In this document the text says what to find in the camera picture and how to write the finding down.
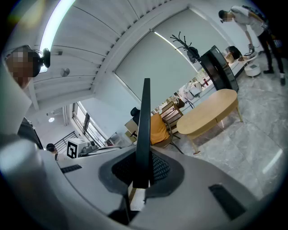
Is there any black picture frame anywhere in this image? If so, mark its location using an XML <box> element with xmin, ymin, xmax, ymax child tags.
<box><xmin>132</xmin><ymin>78</ymin><xmax>151</xmax><ymax>189</ymax></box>

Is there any oval light wooden table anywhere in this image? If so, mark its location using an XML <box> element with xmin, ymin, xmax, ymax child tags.
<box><xmin>176</xmin><ymin>88</ymin><xmax>244</xmax><ymax>155</ymax></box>

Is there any wooden trolley cart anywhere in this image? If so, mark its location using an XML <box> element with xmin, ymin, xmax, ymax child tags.
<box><xmin>161</xmin><ymin>101</ymin><xmax>184</xmax><ymax>133</ymax></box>

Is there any grey bag on coat rack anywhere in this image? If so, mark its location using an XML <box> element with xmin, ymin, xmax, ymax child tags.
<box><xmin>185</xmin><ymin>46</ymin><xmax>200</xmax><ymax>64</ymax></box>

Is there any black cabinet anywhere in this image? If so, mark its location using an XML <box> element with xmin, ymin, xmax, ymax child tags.
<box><xmin>199</xmin><ymin>45</ymin><xmax>239</xmax><ymax>92</ymax></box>

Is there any orange cushion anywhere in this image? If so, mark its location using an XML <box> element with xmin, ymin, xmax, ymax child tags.
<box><xmin>149</xmin><ymin>113</ymin><xmax>171</xmax><ymax>146</ymax></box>

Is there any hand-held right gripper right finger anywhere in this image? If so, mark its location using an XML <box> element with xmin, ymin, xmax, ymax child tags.
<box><xmin>145</xmin><ymin>150</ymin><xmax>185</xmax><ymax>199</ymax></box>

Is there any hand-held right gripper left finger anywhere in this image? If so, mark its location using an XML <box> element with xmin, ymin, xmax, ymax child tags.
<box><xmin>98</xmin><ymin>148</ymin><xmax>137</xmax><ymax>195</ymax></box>

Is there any person's head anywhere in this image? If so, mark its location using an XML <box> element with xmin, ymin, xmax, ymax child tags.
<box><xmin>4</xmin><ymin>44</ymin><xmax>45</xmax><ymax>88</ymax></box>

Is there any pile of white bags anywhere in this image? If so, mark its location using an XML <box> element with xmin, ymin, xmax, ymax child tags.
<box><xmin>178</xmin><ymin>81</ymin><xmax>203</xmax><ymax>102</ymax></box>

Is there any black stair railing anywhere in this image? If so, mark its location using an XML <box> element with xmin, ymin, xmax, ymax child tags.
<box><xmin>54</xmin><ymin>131</ymin><xmax>77</xmax><ymax>155</ymax></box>

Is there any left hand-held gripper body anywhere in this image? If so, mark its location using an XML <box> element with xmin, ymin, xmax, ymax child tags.
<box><xmin>67</xmin><ymin>138</ymin><xmax>122</xmax><ymax>159</ymax></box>

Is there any long ceiling light strip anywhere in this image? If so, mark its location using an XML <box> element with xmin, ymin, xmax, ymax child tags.
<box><xmin>40</xmin><ymin>0</ymin><xmax>75</xmax><ymax>53</ymax></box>

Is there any black office chair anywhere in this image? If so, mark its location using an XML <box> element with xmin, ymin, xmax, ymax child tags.
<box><xmin>130</xmin><ymin>107</ymin><xmax>141</xmax><ymax>126</ymax></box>

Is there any wide grey roller blind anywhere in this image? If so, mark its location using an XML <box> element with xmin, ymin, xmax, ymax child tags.
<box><xmin>114</xmin><ymin>31</ymin><xmax>199</xmax><ymax>114</ymax></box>

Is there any black head camera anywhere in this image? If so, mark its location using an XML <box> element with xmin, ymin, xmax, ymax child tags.
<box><xmin>42</xmin><ymin>48</ymin><xmax>51</xmax><ymax>69</ymax></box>

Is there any wicker chair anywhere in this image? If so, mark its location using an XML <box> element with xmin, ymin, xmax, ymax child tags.
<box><xmin>155</xmin><ymin>118</ymin><xmax>185</xmax><ymax>155</ymax></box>

